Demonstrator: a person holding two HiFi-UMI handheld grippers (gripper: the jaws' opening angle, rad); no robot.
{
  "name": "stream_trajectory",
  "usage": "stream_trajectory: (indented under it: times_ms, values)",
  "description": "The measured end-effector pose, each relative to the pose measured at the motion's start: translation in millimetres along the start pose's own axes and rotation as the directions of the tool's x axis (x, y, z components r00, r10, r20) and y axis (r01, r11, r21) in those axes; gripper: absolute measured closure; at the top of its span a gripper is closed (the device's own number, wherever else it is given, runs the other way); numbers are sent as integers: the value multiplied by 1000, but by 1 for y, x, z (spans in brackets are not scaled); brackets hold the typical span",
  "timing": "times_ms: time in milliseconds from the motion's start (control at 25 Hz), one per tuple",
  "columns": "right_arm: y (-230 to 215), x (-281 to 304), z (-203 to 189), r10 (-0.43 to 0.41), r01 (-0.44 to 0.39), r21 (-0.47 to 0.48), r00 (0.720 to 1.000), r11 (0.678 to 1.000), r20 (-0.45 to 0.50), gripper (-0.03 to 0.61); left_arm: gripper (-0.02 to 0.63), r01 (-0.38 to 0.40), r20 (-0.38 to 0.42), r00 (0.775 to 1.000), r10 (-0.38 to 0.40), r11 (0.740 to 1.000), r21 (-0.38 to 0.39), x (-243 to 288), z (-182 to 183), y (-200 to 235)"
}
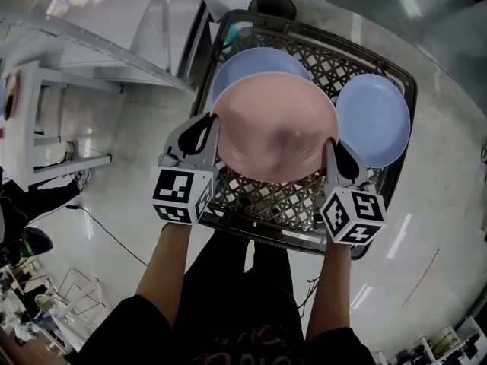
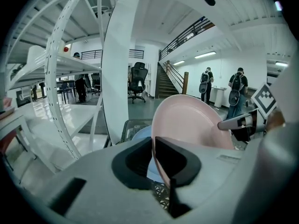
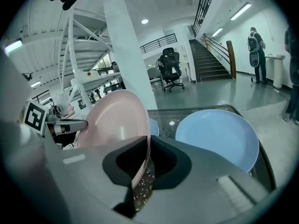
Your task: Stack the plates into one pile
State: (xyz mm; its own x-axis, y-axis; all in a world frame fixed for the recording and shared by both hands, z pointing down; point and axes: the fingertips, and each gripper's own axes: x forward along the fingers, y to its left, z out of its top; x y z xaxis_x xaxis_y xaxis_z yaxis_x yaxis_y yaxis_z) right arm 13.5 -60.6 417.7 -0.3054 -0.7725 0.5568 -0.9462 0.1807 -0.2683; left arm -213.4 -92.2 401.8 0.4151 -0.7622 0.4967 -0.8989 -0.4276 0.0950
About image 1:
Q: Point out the big blue plate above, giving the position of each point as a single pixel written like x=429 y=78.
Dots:
x=376 y=116
x=258 y=61

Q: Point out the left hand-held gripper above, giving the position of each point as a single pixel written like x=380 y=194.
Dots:
x=175 y=186

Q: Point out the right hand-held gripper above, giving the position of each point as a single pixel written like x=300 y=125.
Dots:
x=354 y=219

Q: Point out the white low table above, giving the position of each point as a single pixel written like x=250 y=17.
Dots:
x=32 y=127

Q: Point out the person's left forearm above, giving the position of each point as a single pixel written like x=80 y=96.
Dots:
x=163 y=272

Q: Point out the white metal shelving rack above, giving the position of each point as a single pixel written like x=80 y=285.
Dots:
x=114 y=44

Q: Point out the pink round tray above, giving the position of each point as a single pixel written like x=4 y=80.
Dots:
x=9 y=97

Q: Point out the brown wicker glass-top table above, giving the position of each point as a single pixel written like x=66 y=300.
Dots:
x=266 y=204

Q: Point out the big pink plate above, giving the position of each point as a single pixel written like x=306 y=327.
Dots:
x=266 y=120

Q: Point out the black round mesh bin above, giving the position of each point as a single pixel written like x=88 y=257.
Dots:
x=272 y=4

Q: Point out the black rounded device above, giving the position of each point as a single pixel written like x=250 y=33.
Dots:
x=36 y=242

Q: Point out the black trousers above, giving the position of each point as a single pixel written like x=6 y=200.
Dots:
x=236 y=287

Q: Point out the person's right forearm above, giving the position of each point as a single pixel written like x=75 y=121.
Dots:
x=331 y=291

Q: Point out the teal plastic item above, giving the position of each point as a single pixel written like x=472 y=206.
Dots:
x=233 y=33

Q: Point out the white cluttered shelf unit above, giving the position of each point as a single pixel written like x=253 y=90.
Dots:
x=449 y=340

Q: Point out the black printed t-shirt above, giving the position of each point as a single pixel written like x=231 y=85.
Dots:
x=125 y=333

